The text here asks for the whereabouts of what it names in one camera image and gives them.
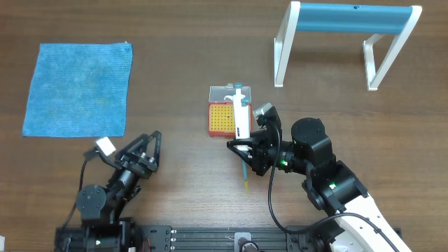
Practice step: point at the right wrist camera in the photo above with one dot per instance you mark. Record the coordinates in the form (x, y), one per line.
(262, 110)

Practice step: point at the blue cloth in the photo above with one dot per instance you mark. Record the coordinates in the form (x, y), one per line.
(77, 91)

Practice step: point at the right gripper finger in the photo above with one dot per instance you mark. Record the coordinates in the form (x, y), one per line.
(255, 165)
(250, 143)

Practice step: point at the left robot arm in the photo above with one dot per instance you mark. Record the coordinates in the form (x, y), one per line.
(91, 201)

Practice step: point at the red and yellow tip box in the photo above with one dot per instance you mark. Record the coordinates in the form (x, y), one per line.
(220, 122)

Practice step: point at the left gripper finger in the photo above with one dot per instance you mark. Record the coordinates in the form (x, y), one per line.
(136, 144)
(157, 147)

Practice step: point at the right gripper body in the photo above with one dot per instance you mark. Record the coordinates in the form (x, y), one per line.
(270, 150)

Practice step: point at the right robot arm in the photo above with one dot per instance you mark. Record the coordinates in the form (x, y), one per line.
(311, 140)

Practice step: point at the mounting rail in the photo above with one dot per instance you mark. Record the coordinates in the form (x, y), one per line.
(210, 239)

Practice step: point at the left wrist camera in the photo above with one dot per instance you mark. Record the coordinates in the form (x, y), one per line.
(105, 146)

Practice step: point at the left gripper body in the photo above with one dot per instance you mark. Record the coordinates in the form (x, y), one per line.
(138, 166)

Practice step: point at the white and blue stand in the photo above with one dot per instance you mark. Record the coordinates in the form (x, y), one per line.
(350, 19)

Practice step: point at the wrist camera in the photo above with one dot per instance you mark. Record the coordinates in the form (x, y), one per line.
(105, 146)
(262, 110)

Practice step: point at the white pipette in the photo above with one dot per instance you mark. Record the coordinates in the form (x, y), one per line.
(241, 122)

